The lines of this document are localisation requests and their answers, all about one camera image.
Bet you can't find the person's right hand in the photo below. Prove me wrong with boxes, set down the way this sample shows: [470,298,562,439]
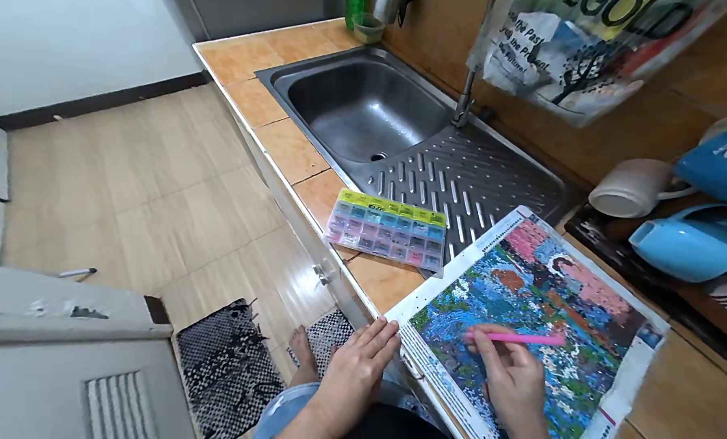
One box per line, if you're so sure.
[465,324,549,439]

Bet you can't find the person's left hand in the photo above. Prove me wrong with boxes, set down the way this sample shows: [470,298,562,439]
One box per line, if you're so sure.
[315,315,402,437]

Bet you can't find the pink pen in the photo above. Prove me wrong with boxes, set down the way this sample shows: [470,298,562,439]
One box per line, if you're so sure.
[466,331,566,347]

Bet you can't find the colourful diamond painting canvas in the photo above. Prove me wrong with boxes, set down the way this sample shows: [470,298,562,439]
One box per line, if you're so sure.
[384,205,671,439]

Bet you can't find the person's left forearm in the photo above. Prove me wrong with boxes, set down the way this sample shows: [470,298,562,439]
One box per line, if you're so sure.
[276,396,349,439]

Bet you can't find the small black-and-white checkered mat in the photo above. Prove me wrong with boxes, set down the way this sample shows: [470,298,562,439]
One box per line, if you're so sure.
[287,309,355,380]

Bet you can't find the person's body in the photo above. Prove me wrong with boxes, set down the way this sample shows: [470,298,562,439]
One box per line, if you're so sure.
[344,403,449,439]

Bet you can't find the clear bead organizer box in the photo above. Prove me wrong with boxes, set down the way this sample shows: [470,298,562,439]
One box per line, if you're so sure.
[324,188,447,274]

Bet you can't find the person's legs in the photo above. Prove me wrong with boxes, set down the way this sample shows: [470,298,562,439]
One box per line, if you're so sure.
[253,325,437,439]

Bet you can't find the dark dish rack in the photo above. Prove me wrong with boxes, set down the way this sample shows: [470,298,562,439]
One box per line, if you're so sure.
[564,198,727,374]

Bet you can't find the large black-and-white woven mat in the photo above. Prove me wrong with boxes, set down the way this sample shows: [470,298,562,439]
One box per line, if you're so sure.
[176,298,286,439]

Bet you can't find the white mug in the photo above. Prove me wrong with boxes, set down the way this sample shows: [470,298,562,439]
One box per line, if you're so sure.
[588,159,697,219]

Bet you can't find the light blue plastic pitcher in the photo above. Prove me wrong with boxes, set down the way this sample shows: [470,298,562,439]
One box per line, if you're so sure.
[629,204,727,283]

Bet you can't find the tiled kitchen counter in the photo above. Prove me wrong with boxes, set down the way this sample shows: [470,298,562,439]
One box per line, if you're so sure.
[193,17,727,439]

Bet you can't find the stainless steel sink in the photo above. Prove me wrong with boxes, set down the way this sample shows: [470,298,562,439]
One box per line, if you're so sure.
[255,46,584,278]

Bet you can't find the metal faucet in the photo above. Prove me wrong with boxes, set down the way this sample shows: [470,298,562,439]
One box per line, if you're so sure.
[452,68,477,129]

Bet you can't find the blue cup with print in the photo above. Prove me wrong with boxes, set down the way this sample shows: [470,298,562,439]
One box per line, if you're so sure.
[674,121,727,210]

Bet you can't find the printed plastic bag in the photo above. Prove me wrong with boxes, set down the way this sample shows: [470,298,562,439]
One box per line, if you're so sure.
[467,0,727,128]

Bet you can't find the clear plastic tub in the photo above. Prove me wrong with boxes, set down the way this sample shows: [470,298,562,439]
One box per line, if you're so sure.
[352,13,386,45]

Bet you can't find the green bottle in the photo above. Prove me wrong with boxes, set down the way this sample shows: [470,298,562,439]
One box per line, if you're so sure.
[345,0,368,30]

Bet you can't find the silver metal container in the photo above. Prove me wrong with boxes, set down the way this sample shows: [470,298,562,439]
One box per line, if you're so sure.
[372,0,401,26]

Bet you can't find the grey door with vent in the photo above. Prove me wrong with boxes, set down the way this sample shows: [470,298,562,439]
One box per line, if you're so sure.
[0,265,201,439]

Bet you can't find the grey refrigerator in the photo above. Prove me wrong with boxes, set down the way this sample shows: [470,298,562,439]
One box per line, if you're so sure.
[169,0,346,47]

